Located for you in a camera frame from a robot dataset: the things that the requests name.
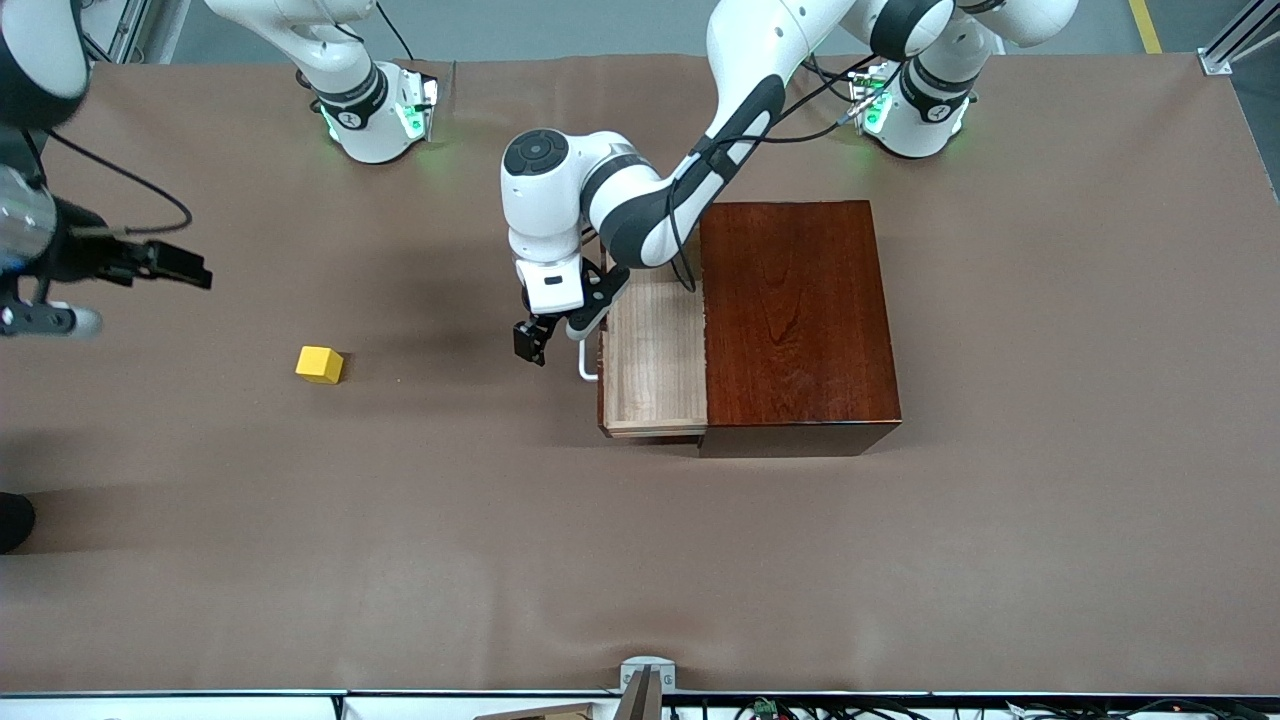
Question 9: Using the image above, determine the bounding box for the dark brown wooden cabinet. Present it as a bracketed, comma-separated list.
[697, 200, 903, 459]

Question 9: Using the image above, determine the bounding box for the grey metal camera bracket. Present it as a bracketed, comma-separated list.
[620, 655, 677, 720]

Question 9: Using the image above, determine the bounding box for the wooden drawer with white handle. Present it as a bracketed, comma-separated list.
[577, 250, 711, 441]

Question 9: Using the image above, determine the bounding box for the brown table cover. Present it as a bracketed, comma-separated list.
[0, 55, 1280, 696]

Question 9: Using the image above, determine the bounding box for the yellow block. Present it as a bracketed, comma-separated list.
[295, 345, 345, 385]

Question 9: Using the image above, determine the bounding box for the brown board piece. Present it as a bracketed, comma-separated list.
[473, 702, 601, 720]

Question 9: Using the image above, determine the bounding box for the black round object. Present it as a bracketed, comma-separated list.
[0, 492, 37, 554]

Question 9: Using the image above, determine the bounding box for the aluminium frame profile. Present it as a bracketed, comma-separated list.
[80, 0, 151, 66]
[1198, 0, 1280, 76]

